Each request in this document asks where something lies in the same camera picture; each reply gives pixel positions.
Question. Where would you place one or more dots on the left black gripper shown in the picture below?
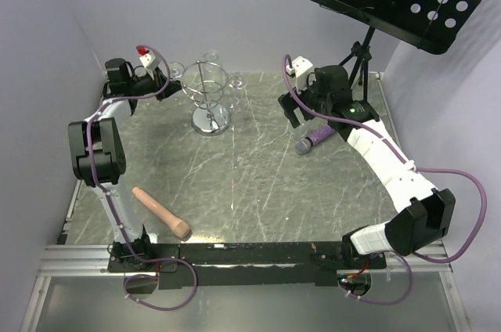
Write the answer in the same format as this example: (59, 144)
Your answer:
(159, 81)

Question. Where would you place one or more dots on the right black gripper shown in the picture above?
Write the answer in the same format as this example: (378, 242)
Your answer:
(288, 105)

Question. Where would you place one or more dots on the clear wine glass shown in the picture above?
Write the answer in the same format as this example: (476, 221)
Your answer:
(300, 131)
(237, 81)
(212, 56)
(176, 70)

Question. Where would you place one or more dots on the clear wine glass front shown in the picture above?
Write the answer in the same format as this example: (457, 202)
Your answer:
(300, 131)

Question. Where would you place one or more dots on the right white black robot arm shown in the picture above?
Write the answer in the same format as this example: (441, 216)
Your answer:
(424, 212)

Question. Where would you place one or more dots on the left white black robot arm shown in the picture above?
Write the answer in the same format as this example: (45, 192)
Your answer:
(97, 154)

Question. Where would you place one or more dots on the chrome wine glass rack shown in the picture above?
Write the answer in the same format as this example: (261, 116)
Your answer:
(204, 83)

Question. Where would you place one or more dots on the clear wine glass back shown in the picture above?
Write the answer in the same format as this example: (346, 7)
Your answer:
(212, 56)

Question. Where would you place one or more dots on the purple glitter microphone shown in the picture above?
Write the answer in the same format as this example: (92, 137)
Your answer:
(304, 145)

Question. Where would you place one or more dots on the beige pink microphone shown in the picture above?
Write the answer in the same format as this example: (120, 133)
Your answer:
(177, 226)

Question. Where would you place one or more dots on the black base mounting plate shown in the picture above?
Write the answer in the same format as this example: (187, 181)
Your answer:
(238, 264)

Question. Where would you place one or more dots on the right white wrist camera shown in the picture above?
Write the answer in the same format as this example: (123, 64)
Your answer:
(300, 70)

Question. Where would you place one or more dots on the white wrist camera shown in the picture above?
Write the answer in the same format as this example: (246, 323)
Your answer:
(148, 58)
(300, 70)

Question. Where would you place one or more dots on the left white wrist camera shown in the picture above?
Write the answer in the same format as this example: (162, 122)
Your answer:
(148, 58)

